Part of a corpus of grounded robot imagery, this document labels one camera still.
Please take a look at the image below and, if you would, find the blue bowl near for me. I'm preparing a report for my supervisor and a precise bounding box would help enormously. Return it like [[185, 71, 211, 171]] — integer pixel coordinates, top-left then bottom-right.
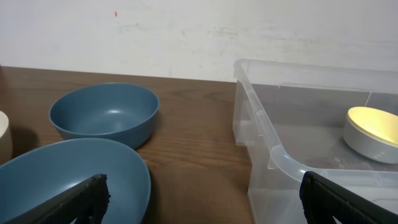
[[1, 138, 151, 223]]

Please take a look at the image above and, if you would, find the blue bowl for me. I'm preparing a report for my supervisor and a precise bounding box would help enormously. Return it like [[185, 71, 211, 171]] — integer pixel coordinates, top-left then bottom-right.
[[1, 138, 151, 223], [49, 83, 160, 149]]

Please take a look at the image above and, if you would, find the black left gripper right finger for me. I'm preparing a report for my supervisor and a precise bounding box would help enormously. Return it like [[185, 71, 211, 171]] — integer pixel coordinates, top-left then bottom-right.
[[299, 171, 397, 224]]

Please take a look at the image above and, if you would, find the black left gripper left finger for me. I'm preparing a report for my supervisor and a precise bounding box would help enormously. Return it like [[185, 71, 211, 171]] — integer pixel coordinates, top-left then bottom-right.
[[5, 174, 111, 224]]

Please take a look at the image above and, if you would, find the blue bowl far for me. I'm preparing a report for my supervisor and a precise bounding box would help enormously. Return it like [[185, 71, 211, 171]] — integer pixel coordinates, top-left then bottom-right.
[[49, 83, 160, 149]]

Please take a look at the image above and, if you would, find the yellow small bowl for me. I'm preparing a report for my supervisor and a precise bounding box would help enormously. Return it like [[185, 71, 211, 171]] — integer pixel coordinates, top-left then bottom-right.
[[346, 106, 397, 147]]

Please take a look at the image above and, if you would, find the cream large bowl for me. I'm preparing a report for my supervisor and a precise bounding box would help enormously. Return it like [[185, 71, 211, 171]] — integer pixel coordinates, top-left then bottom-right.
[[0, 111, 13, 165]]

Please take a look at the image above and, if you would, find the pale grey small bowl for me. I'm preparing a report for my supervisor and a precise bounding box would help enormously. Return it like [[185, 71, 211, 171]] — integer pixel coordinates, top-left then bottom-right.
[[343, 116, 397, 164]]

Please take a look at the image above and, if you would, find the clear plastic storage bin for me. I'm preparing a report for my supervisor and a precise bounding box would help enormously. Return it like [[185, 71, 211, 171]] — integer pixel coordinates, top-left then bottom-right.
[[233, 59, 397, 223]]

